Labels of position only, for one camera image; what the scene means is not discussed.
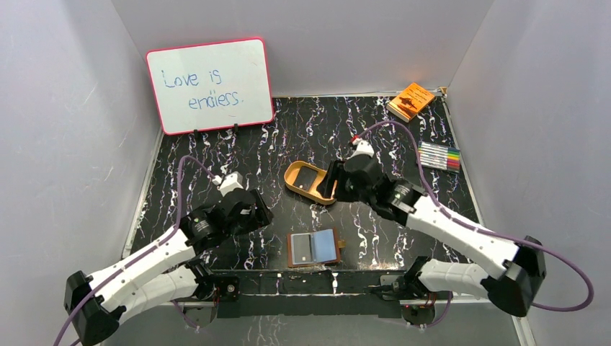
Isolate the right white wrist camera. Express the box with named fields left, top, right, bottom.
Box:
left=349, top=136, right=375, bottom=159

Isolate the brown leather card holder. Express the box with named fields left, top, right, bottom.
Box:
left=287, top=229, right=344, bottom=268

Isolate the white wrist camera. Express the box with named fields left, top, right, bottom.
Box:
left=212, top=172, right=244, bottom=196
left=349, top=136, right=375, bottom=159

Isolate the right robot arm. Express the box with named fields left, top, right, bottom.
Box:
left=316, top=154, right=545, bottom=317

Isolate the black credit card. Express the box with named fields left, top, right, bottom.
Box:
left=291, top=234, right=312, bottom=265
left=293, top=166, right=318, bottom=192

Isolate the purple cable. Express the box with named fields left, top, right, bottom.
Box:
left=353, top=120, right=595, bottom=314
left=52, top=155, right=223, bottom=346

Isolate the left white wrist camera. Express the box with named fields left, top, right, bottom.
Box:
left=212, top=172, right=244, bottom=196

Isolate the orange book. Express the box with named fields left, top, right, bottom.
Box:
left=386, top=83, right=435, bottom=123

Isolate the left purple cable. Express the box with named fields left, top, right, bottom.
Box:
left=52, top=155, right=223, bottom=346

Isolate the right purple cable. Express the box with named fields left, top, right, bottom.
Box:
left=353, top=120, right=595, bottom=314

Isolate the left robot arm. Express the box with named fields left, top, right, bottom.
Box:
left=63, top=188, right=273, bottom=345

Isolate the pink framed whiteboard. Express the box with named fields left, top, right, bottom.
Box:
left=146, top=37, right=275, bottom=136

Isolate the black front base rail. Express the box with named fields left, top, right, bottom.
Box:
left=214, top=270, right=425, bottom=319

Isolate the orange oval tray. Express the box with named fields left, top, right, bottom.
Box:
left=284, top=161, right=336, bottom=205

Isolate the coloured marker pen set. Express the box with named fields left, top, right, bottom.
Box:
left=418, top=141, right=461, bottom=173

